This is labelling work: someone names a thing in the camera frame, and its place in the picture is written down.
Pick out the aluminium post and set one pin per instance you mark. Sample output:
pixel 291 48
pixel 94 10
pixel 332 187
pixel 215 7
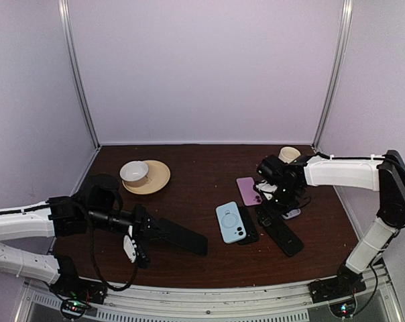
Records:
pixel 76 75
pixel 340 52

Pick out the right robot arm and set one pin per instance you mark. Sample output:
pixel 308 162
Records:
pixel 384 174

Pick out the lavender phone case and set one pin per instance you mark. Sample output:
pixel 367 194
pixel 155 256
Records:
pixel 291 214

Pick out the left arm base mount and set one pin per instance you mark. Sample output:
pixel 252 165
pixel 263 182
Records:
pixel 77 295

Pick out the right aluminium post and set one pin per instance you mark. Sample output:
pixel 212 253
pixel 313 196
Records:
pixel 340 52

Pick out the aluminium front rail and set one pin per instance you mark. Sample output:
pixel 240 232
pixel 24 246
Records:
pixel 283 302

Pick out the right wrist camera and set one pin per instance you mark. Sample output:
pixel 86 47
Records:
pixel 264 189

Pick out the black phone case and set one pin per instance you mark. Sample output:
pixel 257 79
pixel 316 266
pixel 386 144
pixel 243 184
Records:
pixel 275 227

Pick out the black phone under blue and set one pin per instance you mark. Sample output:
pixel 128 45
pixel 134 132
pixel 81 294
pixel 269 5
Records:
pixel 251 232

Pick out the left aluminium post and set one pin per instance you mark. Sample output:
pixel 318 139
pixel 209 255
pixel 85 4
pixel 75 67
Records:
pixel 76 75

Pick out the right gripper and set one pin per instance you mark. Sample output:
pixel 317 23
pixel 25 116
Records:
pixel 273 213

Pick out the black cased phone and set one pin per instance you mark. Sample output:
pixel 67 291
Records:
pixel 182 237

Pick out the pink phone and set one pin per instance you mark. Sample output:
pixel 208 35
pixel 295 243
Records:
pixel 249 196

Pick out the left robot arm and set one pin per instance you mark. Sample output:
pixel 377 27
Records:
pixel 97 205

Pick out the light blue cased phone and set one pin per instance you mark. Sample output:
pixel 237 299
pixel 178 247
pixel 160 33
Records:
pixel 230 223

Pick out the cream ribbed mug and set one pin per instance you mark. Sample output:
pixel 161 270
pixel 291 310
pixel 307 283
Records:
pixel 288 154

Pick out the beige saucer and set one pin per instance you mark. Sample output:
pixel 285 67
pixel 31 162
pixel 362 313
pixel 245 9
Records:
pixel 156 179

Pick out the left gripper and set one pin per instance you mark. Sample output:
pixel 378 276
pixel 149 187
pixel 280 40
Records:
pixel 141 224

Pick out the white teacup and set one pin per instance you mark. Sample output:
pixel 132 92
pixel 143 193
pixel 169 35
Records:
pixel 134 171

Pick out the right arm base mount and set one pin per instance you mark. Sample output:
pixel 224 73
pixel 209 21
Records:
pixel 346 283

